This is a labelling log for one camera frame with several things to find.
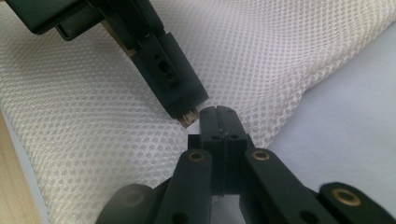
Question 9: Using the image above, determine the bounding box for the white mesh laundry bag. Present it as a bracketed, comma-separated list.
[0, 0, 396, 224]

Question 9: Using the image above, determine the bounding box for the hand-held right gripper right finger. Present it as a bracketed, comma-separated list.
[216, 105, 256, 196]

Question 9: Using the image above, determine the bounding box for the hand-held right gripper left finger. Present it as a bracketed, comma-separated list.
[188, 105, 226, 198]

